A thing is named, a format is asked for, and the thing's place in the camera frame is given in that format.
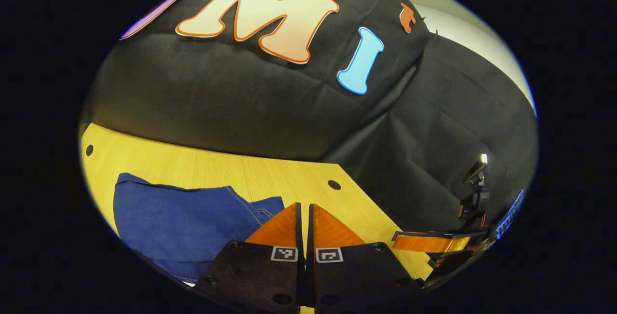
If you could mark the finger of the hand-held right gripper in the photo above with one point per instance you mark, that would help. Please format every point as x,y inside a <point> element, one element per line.
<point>424,242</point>

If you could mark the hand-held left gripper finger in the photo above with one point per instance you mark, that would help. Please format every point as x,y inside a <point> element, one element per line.
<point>299,237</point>
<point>311,237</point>

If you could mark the blue denim jeans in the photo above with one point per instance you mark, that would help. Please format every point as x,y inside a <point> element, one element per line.
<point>183,227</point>

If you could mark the black backdrop cloth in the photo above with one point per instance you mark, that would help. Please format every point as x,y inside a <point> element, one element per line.
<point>241,97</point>

